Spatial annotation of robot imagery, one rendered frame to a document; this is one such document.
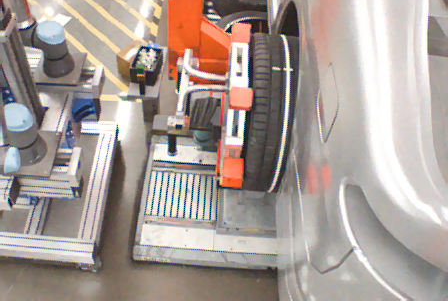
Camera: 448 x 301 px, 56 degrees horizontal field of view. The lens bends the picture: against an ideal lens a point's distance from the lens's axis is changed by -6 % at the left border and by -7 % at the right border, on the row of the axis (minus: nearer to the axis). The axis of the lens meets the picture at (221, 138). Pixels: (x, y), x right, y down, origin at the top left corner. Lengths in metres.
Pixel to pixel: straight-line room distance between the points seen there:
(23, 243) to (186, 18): 1.35
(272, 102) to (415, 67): 0.73
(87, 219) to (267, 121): 1.14
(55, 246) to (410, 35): 1.85
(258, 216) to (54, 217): 1.05
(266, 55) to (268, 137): 0.30
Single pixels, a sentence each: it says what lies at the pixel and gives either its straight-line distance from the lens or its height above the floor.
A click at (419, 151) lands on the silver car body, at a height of 1.65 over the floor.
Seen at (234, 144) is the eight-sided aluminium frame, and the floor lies 0.96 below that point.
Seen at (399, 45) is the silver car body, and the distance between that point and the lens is 0.98.
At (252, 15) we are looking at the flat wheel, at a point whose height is 0.50.
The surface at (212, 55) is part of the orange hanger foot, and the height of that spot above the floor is 0.71.
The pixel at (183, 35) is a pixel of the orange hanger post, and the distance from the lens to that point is 2.25.
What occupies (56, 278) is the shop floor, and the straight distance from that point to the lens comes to 2.48.
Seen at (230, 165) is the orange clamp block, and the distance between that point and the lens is 1.67.
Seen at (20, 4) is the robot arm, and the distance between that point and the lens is 2.02.
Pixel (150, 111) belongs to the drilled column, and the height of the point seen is 0.11.
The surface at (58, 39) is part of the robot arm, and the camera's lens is 2.02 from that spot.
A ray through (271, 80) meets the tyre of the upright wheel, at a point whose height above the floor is 1.15.
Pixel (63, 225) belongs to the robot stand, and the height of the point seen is 0.21.
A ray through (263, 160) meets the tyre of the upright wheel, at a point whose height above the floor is 0.94.
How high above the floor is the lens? 2.24
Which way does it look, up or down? 51 degrees down
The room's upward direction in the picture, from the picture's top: 7 degrees clockwise
